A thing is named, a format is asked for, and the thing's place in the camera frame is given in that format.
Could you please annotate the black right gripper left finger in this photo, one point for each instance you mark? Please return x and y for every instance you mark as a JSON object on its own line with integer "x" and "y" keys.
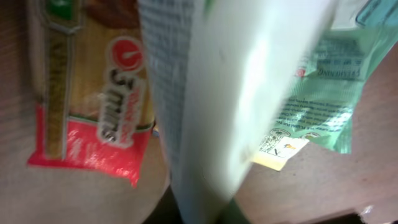
{"x": 166, "y": 211}

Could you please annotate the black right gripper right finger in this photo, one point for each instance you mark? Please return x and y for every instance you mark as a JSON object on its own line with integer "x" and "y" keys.
{"x": 232, "y": 214}

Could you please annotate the orange spaghetti package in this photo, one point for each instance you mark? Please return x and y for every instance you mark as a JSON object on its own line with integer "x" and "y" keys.
{"x": 92, "y": 93}

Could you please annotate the teal wet wipes pouch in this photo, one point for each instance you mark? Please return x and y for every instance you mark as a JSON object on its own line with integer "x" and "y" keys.
{"x": 329, "y": 84}

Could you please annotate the white tube with cork cap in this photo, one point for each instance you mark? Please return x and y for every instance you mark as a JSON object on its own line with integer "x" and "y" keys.
{"x": 219, "y": 74}

